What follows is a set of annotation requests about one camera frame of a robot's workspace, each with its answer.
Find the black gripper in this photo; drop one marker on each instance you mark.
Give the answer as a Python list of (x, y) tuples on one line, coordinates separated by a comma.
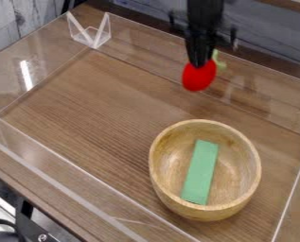
[(202, 23)]

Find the red plush strawberry toy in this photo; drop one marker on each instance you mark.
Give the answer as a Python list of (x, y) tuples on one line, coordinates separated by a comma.
[(199, 78)]

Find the green rectangular block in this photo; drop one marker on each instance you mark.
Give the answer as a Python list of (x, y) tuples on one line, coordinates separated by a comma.
[(200, 173)]

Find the clear acrylic table barrier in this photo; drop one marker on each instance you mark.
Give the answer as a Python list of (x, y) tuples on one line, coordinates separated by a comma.
[(91, 89)]

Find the round wooden bowl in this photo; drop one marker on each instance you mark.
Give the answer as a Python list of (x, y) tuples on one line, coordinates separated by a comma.
[(238, 173)]

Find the black table leg bracket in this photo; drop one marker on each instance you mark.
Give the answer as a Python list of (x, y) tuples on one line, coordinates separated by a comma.
[(30, 232)]

